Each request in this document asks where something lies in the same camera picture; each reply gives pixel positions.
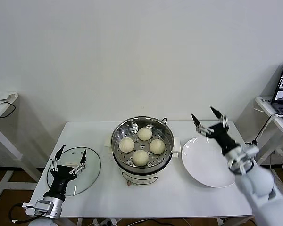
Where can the white round plate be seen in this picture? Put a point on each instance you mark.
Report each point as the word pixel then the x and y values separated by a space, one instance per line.
pixel 202 162

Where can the white steamed baozi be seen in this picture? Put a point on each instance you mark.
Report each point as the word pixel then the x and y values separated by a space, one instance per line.
pixel 140 157
pixel 126 144
pixel 144 134
pixel 157 146

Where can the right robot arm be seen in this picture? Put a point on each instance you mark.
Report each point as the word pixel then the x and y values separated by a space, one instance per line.
pixel 254 183

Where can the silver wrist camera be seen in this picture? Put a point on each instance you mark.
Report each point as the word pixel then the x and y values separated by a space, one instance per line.
pixel 41 206
pixel 252 150

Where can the white wall socket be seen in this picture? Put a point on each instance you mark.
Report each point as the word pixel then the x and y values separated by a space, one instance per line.
pixel 279 151

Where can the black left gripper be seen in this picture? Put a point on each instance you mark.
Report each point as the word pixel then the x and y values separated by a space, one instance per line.
pixel 61 179

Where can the white charger plug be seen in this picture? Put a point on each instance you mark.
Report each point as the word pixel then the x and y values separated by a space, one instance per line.
pixel 277 115

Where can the white folded cloth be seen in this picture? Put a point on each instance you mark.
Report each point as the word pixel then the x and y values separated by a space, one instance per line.
pixel 0 95

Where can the grey open laptop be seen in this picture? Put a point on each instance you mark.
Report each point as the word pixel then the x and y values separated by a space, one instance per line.
pixel 281 94

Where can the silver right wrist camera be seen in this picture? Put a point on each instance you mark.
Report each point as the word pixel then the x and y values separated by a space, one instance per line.
pixel 252 150

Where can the stainless steel steamer basket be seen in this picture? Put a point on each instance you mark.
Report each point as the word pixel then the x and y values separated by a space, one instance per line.
pixel 122 131

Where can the white side table with laptop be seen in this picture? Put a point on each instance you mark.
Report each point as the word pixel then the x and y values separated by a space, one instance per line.
pixel 261 101

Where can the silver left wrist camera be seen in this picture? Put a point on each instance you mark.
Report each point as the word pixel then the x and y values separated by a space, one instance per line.
pixel 41 206

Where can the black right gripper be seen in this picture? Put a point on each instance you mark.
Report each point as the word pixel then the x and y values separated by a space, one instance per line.
pixel 222 139

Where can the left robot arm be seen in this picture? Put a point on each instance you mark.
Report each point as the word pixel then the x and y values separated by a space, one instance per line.
pixel 49 207

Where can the round glass pot lid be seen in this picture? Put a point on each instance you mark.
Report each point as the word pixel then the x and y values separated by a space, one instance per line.
pixel 94 169

